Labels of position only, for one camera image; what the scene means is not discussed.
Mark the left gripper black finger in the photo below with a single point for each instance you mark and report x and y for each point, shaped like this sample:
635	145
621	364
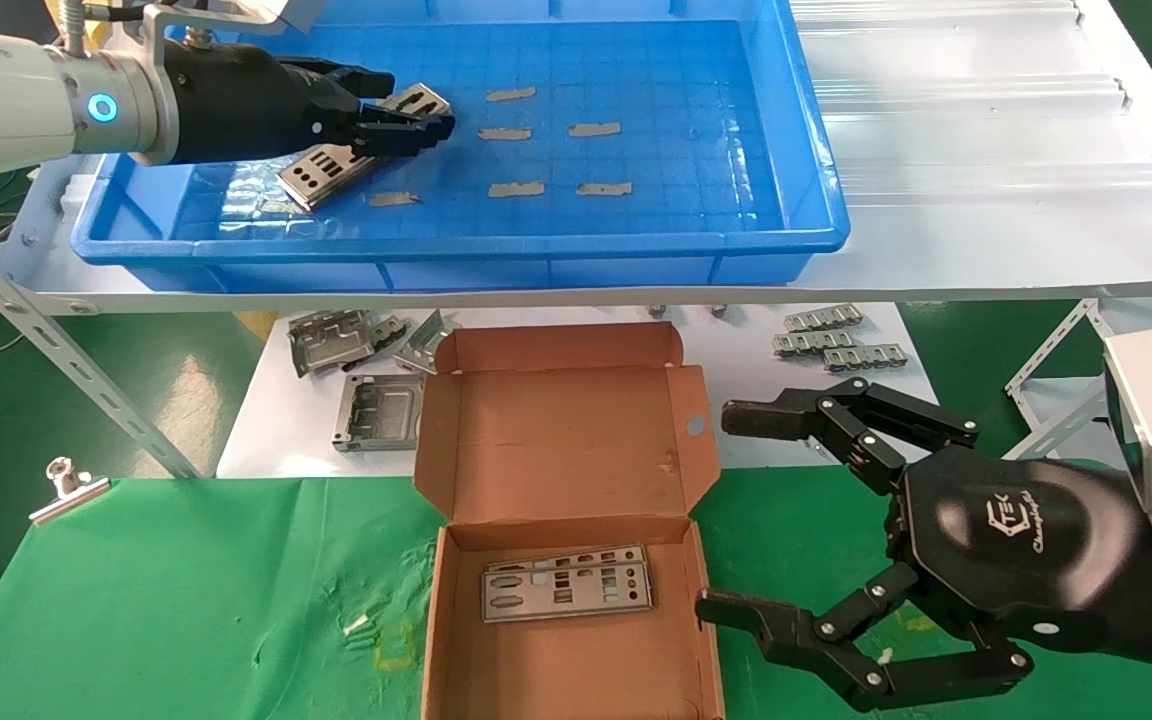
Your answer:
401	132
361	80

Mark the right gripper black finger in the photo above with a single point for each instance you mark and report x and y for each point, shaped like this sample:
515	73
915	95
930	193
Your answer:
786	635
776	418

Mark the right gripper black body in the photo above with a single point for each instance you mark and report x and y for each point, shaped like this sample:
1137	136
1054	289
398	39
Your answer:
1016	540

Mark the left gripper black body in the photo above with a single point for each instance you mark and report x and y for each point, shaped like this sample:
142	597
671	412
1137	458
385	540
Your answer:
246	105

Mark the silver metal IO shield plate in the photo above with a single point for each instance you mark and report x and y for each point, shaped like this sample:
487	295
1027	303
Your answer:
321	175
576	600
586	557

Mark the brown cardboard box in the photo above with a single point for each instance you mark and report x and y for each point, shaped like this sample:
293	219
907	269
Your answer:
566	450

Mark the blue plastic tray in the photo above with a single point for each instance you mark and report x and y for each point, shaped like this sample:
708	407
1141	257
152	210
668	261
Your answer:
676	220

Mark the white flat board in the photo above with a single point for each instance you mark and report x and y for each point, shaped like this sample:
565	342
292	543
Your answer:
736	400

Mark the slotted grey metal strip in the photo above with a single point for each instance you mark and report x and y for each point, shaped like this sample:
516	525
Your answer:
866	358
814	344
824	318

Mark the grey tape piece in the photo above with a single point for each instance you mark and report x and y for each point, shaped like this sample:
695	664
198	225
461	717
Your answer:
276	207

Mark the small grey metal part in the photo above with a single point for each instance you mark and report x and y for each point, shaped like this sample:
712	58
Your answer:
391	333

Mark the angled grey metal part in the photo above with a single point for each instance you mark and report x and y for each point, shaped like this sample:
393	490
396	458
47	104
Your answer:
426	345

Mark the slotted grey angle leg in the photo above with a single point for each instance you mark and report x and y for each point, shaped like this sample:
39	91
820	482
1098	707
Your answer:
46	335

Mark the silver binder clip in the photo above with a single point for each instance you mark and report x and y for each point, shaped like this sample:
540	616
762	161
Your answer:
71	490

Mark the small white paper scrap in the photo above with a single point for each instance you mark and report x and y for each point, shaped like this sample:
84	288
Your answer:
357	624

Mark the green cloth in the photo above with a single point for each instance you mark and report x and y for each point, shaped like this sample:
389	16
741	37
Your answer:
186	600

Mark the slotted white angle frame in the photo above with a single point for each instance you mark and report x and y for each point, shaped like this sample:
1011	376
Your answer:
1046	365

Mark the large grey metal bracket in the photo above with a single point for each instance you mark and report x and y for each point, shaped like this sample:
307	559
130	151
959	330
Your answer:
326	345

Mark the square grey metal frame bracket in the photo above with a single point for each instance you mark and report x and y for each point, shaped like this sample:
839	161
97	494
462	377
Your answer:
376	415

